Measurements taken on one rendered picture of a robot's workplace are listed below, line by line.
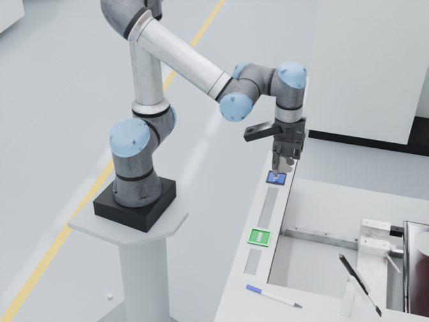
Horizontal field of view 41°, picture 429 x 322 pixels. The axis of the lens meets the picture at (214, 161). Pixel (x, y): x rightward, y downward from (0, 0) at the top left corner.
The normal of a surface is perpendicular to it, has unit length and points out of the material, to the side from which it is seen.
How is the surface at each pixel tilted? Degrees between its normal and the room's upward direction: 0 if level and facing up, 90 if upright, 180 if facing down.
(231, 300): 0
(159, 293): 90
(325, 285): 0
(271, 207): 0
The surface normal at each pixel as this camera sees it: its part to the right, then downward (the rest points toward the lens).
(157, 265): 0.62, 0.48
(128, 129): -0.09, -0.73
